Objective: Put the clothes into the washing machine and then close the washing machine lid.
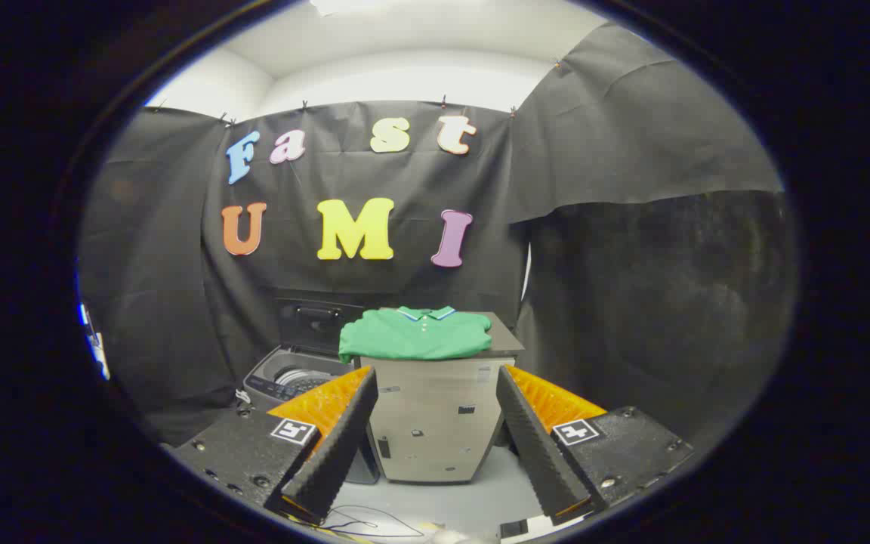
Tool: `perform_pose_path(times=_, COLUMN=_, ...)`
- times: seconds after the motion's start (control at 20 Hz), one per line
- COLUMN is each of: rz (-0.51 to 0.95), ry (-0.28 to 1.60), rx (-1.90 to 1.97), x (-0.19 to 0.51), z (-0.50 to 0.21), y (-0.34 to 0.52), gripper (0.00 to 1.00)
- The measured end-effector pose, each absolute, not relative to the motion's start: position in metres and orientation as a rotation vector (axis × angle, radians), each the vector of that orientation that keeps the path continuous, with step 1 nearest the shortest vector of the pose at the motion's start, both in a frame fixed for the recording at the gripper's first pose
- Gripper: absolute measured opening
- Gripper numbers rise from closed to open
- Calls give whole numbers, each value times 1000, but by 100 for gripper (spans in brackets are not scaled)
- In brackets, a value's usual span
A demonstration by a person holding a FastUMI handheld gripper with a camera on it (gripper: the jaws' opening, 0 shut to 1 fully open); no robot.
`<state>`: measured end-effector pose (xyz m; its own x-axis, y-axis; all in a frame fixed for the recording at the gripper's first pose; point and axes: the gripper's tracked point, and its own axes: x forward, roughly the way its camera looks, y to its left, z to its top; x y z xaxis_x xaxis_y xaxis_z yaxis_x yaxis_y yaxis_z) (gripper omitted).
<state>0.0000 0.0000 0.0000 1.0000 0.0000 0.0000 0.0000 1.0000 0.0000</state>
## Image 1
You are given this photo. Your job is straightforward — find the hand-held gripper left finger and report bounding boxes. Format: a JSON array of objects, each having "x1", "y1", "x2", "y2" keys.
[{"x1": 171, "y1": 366, "x2": 379, "y2": 527}]

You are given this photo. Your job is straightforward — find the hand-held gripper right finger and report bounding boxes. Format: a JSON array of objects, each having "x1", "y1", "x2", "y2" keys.
[{"x1": 495, "y1": 365, "x2": 695, "y2": 527}]

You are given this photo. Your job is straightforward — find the grey washing machine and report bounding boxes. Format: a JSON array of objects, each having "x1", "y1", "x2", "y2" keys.
[{"x1": 242, "y1": 345, "x2": 381, "y2": 485}]

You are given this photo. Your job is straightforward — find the dark washing machine lid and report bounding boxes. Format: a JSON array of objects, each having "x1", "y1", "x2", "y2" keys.
[{"x1": 276, "y1": 297, "x2": 366, "y2": 356}]

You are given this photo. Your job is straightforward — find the green polo shirt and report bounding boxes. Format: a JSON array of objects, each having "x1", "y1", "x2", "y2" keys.
[{"x1": 338, "y1": 305, "x2": 493, "y2": 365}]

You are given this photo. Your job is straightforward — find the grey cabinet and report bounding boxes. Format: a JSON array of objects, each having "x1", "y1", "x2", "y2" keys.
[{"x1": 352, "y1": 311, "x2": 525, "y2": 484}]

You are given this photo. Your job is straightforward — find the white plastic object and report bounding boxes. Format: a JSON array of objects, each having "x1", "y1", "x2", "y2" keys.
[{"x1": 79, "y1": 302, "x2": 112, "y2": 382}]

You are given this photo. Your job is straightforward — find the black backdrop cloth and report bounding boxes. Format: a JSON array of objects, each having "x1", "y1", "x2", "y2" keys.
[{"x1": 76, "y1": 21, "x2": 798, "y2": 447}]

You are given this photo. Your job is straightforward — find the thin black cables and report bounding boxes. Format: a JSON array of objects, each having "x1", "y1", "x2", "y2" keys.
[{"x1": 322, "y1": 505, "x2": 425, "y2": 539}]

